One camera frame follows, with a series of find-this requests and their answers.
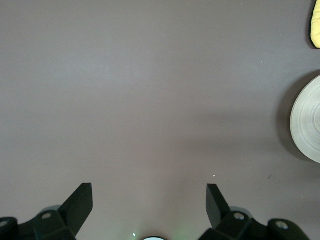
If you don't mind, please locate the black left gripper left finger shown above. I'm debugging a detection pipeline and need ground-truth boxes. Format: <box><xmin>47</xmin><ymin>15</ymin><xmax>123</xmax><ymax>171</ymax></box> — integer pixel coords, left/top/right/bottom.
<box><xmin>17</xmin><ymin>183</ymin><xmax>94</xmax><ymax>240</ymax></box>

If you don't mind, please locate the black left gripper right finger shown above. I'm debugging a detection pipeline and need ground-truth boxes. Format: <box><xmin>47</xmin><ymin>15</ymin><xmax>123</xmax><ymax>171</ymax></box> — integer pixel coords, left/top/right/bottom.
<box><xmin>199</xmin><ymin>184</ymin><xmax>270</xmax><ymax>240</ymax></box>

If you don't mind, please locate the round pale wooden plate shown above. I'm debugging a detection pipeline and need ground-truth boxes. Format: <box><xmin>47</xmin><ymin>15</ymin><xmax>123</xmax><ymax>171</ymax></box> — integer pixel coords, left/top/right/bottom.
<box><xmin>290</xmin><ymin>74</ymin><xmax>320</xmax><ymax>164</ymax></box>

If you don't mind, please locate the yellow quilted oven mitt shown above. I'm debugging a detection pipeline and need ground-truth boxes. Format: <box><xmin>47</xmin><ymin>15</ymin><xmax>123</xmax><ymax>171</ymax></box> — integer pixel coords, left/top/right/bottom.
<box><xmin>309</xmin><ymin>0</ymin><xmax>320</xmax><ymax>50</ymax></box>

